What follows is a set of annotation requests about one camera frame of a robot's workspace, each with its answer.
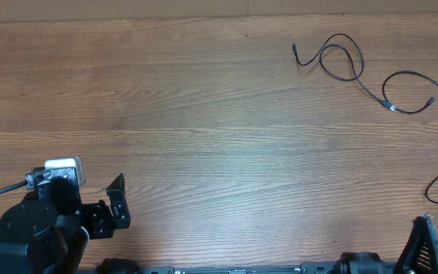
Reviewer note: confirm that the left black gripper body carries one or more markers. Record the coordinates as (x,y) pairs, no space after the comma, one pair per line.
(97,219)

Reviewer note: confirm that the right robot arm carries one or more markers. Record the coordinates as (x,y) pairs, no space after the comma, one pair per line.
(362,257)

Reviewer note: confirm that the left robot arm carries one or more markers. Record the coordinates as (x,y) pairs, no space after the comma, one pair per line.
(48,231)

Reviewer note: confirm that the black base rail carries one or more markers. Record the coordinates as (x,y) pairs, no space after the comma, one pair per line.
(234,269)

